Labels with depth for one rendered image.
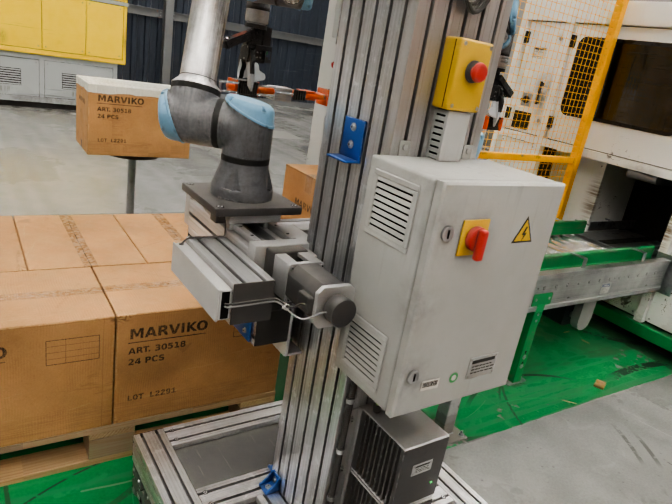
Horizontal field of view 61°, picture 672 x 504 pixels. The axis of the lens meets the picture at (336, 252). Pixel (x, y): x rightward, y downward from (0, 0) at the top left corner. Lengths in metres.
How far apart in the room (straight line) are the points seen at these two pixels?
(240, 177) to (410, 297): 0.53
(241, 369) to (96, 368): 0.51
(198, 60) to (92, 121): 2.23
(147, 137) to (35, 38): 5.55
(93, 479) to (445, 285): 1.42
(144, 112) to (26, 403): 2.12
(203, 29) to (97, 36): 7.80
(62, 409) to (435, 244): 1.37
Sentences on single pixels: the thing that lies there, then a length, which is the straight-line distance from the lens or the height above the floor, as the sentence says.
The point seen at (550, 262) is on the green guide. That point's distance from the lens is 2.99.
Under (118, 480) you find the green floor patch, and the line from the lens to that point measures 2.09.
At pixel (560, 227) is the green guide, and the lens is 3.79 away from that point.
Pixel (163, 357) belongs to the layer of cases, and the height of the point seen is 0.37.
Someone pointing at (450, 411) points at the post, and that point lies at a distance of 2.42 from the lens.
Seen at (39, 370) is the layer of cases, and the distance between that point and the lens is 1.91.
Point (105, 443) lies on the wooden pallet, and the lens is 2.12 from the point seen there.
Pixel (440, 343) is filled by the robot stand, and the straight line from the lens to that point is 1.12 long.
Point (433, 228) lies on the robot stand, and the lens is 0.98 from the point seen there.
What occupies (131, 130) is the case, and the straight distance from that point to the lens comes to 3.64.
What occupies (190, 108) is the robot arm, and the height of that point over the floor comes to 1.23.
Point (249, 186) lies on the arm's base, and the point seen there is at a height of 1.08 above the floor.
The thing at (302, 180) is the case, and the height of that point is 0.92.
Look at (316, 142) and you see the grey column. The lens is 3.36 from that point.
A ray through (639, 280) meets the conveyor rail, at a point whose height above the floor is 0.49.
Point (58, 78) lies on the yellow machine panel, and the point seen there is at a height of 0.43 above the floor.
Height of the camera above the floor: 1.40
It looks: 19 degrees down
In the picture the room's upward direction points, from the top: 10 degrees clockwise
